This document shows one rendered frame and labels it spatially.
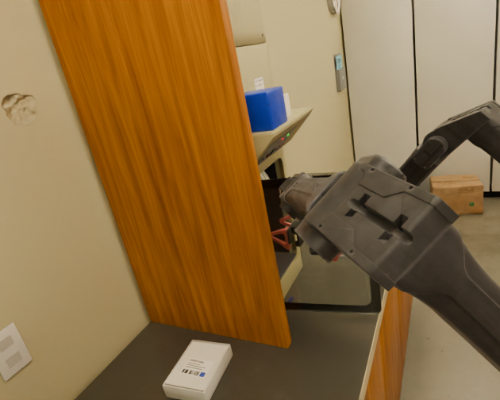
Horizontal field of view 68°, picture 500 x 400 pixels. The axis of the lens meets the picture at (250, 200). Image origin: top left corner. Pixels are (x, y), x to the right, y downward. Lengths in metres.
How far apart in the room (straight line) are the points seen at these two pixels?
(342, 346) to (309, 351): 0.09
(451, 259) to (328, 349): 0.79
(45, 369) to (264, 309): 0.58
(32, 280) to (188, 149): 0.50
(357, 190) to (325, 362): 0.75
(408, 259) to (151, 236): 0.89
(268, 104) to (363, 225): 0.62
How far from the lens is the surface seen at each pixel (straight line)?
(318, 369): 1.03
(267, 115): 0.90
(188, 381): 1.03
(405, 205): 0.31
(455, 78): 3.93
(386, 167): 0.37
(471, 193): 3.83
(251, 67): 1.08
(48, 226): 1.09
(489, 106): 0.82
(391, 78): 3.94
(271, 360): 1.07
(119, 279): 1.26
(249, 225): 0.90
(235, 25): 1.04
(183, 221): 1.01
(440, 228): 0.30
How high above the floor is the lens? 1.68
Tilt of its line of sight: 20 degrees down
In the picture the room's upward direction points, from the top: 12 degrees counter-clockwise
